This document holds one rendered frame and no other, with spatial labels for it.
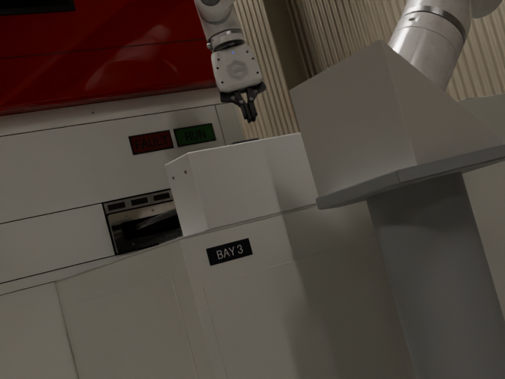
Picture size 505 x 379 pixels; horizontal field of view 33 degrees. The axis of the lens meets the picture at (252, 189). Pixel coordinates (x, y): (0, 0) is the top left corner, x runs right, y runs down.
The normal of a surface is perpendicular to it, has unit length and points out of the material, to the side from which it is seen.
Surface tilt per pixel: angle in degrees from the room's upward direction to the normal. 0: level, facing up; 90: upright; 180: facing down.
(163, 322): 90
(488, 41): 90
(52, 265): 90
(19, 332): 90
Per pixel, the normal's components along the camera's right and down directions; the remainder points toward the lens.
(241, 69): 0.09, -0.21
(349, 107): -0.84, 0.19
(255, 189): 0.53, -0.21
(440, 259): -0.07, -0.06
